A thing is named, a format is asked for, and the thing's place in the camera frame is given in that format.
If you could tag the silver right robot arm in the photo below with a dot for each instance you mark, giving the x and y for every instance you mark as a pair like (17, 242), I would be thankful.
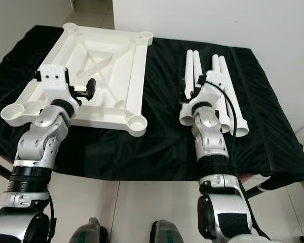
(210, 136)

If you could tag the black metal table leg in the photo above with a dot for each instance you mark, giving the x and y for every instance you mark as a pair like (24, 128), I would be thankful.
(1, 169)

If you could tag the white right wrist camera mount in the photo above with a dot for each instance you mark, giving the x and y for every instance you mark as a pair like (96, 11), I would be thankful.
(214, 83)

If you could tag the grey metal table leg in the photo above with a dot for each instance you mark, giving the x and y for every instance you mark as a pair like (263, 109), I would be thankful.
(258, 191)

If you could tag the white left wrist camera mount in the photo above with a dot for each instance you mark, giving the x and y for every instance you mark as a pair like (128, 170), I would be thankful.
(53, 78)

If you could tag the black table cloth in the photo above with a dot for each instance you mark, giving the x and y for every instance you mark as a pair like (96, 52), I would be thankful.
(167, 149)

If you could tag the white plastic table leg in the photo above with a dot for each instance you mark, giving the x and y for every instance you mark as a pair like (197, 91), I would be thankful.
(223, 66)
(197, 66)
(188, 63)
(215, 65)

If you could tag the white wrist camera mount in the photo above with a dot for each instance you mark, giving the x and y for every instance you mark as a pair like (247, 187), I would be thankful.
(214, 83)
(53, 78)

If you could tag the grey left robot foot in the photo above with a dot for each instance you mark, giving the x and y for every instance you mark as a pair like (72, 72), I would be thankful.
(88, 232)

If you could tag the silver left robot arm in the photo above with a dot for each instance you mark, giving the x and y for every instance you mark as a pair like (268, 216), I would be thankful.
(43, 136)

